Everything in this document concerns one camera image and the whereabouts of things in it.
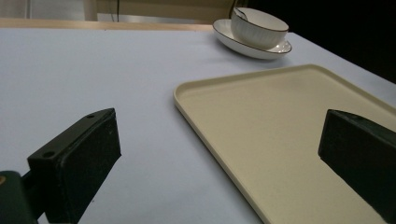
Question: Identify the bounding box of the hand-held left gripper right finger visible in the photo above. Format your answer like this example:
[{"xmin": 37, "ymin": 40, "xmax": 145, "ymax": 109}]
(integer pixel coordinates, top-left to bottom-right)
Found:
[{"xmin": 318, "ymin": 108, "xmax": 396, "ymax": 224}]

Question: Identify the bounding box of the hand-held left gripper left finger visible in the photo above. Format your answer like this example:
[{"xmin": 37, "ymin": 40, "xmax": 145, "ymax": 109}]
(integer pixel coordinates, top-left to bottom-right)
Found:
[{"xmin": 26, "ymin": 107, "xmax": 122, "ymax": 224}]

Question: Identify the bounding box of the cream plastic tray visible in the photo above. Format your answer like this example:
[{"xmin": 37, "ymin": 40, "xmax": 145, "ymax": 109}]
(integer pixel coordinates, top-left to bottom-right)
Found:
[{"xmin": 173, "ymin": 63, "xmax": 396, "ymax": 224}]

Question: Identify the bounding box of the white saucer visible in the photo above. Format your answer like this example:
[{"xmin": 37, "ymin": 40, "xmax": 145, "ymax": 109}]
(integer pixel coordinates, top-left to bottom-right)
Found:
[{"xmin": 212, "ymin": 19, "xmax": 293, "ymax": 61}]

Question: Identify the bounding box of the white ribbed cup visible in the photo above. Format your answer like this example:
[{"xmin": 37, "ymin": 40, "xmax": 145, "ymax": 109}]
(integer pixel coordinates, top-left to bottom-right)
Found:
[{"xmin": 230, "ymin": 7, "xmax": 290, "ymax": 50}]

